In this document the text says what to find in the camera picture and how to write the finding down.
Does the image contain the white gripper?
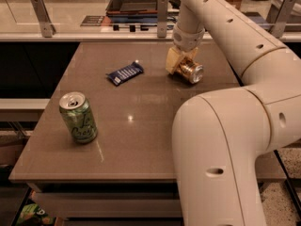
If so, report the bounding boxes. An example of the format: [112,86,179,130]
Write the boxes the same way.
[166,24,205,74]

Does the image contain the orange soda can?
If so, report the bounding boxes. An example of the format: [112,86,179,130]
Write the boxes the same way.
[175,56,203,84]

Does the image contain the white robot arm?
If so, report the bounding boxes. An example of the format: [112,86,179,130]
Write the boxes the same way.
[166,0,301,226]

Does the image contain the green soda can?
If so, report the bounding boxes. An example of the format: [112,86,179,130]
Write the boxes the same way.
[59,91,98,144]

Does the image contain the blue snack bar wrapper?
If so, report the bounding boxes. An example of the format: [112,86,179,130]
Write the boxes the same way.
[107,61,144,87]

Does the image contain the dark open tray bin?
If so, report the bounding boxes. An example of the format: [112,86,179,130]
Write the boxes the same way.
[106,0,157,15]

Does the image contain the green snack bag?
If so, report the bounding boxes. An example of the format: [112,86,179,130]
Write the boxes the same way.
[15,203,55,226]

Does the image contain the middle metal glass bracket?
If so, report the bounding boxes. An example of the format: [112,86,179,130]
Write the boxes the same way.
[157,0,168,38]

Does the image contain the metal glass bracket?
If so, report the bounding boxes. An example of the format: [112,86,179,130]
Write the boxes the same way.
[157,0,168,38]
[270,0,296,39]
[30,0,56,38]

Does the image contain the right metal glass bracket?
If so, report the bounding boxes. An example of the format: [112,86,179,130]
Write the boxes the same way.
[270,0,296,39]

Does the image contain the left metal glass bracket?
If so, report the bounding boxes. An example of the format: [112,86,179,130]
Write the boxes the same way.
[30,0,56,38]

